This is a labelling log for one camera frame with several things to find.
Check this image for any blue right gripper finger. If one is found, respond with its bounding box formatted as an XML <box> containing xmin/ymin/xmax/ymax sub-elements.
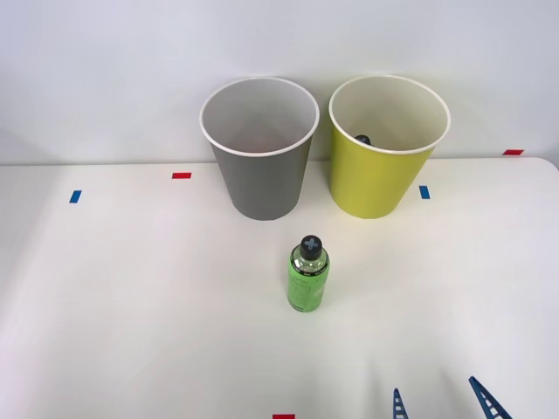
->
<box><xmin>468</xmin><ymin>375</ymin><xmax>514</xmax><ymax>419</ymax></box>
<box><xmin>390</xmin><ymin>387</ymin><xmax>405</xmax><ymax>419</ymax></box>

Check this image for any grey plastic waste bin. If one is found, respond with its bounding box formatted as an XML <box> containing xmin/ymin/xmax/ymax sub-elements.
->
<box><xmin>199</xmin><ymin>76</ymin><xmax>321</xmax><ymax>223</ymax></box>

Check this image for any yellow-green plastic waste bin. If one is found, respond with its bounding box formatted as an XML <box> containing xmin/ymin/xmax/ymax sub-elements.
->
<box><xmin>328</xmin><ymin>74</ymin><xmax>452</xmax><ymax>221</ymax></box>

